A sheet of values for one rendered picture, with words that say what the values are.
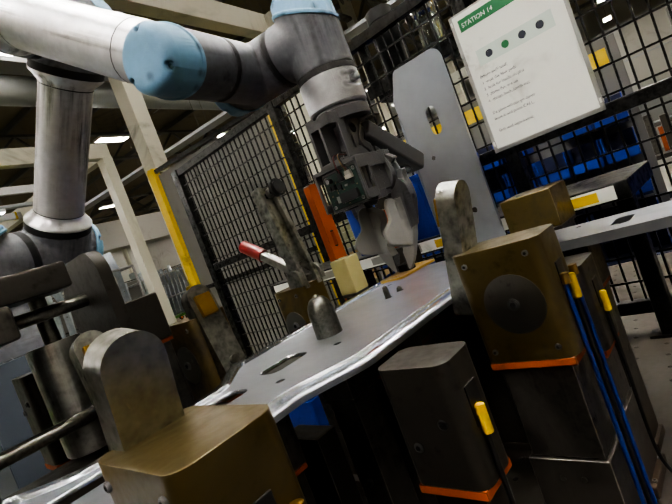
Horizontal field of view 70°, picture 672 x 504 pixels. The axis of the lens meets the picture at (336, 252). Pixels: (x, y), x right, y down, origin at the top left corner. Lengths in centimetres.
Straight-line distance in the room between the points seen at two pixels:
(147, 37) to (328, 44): 20
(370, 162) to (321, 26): 17
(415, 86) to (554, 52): 32
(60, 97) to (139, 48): 41
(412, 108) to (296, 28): 34
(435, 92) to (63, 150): 65
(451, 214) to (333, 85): 21
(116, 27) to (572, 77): 81
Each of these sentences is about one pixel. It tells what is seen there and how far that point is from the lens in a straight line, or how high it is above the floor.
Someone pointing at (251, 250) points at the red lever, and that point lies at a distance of 81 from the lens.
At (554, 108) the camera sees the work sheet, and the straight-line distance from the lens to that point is 109.
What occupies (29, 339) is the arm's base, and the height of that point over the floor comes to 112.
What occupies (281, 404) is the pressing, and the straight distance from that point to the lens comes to 41.
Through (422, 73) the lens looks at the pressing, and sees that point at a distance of 89.
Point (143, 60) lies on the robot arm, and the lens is 56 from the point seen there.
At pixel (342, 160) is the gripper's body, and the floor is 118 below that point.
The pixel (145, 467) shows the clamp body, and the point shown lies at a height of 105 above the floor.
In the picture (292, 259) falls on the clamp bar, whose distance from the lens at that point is 73.
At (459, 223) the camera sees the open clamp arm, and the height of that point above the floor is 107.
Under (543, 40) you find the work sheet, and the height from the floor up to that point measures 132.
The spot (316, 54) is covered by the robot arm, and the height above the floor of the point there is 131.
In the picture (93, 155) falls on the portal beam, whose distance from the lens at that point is 781.
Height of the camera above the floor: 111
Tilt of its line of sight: 3 degrees down
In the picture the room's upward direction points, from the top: 21 degrees counter-clockwise
